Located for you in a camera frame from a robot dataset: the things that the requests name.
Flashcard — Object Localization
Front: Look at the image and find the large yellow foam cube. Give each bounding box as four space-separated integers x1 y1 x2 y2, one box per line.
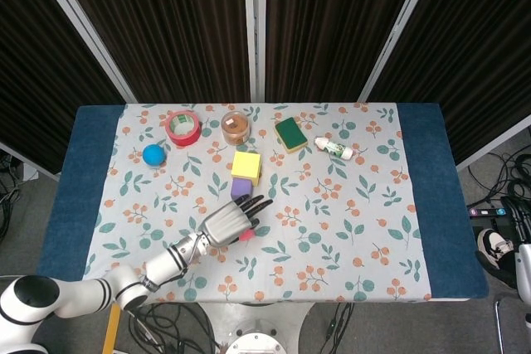
231 151 263 187

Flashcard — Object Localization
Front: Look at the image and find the red tape roll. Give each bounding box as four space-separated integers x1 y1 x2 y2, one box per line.
164 109 203 148

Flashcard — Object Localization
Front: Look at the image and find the green and yellow sponge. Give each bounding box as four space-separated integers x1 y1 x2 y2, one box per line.
274 117 309 154

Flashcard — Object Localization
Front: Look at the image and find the purple cube block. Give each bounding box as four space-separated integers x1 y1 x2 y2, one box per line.
230 177 254 201

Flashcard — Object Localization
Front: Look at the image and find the dark blue table cover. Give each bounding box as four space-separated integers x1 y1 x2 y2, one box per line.
31 103 490 301

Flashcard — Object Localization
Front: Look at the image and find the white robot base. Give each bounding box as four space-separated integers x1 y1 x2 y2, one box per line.
197 302 317 354

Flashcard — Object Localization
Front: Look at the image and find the metal chair frame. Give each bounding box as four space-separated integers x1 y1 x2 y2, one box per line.
493 293 519 354

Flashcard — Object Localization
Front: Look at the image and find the blue ball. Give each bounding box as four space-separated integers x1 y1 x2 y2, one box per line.
142 143 168 167

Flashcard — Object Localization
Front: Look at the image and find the yellow wooden post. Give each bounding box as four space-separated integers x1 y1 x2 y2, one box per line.
102 306 121 354

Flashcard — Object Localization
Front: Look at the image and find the black floor cable bundle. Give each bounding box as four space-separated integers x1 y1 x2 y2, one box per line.
0 153 24 243
124 303 221 354
468 150 531 230

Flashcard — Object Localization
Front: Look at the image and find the dark ribbed partition panel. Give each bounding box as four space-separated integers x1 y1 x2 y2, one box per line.
358 0 531 171
27 0 261 104
0 0 138 177
252 0 428 102

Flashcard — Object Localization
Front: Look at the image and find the clear jar with brown contents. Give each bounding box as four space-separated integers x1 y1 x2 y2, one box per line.
220 111 251 147

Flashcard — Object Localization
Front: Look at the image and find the black power strip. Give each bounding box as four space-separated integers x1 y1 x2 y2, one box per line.
467 206 505 218

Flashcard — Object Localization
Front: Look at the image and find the white and black sneaker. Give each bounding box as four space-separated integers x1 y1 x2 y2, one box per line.
476 228 514 268

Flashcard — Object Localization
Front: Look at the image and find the small white bottle green label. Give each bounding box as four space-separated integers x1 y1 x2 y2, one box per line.
314 135 355 161

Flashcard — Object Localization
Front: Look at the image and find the floral fruit print tablecloth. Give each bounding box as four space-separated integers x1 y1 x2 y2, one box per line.
80 101 433 303

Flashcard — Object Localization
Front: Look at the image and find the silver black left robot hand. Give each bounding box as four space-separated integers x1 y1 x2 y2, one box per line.
200 194 275 247

